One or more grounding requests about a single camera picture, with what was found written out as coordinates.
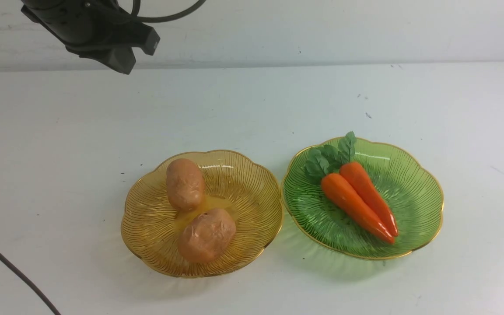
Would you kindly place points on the green ribbed plastic plate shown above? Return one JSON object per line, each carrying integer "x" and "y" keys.
{"x": 413, "y": 194}

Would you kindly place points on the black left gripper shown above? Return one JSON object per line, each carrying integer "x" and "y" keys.
{"x": 99, "y": 28}

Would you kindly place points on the brown potato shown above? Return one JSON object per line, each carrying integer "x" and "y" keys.
{"x": 207, "y": 236}
{"x": 185, "y": 185}

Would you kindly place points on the amber ribbed plastic plate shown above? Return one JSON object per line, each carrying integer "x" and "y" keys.
{"x": 250, "y": 193}

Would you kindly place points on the orange carrot in plate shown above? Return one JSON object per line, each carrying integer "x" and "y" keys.
{"x": 316, "y": 167}

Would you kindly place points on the orange carrot with leaves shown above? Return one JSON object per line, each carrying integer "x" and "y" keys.
{"x": 349, "y": 187}

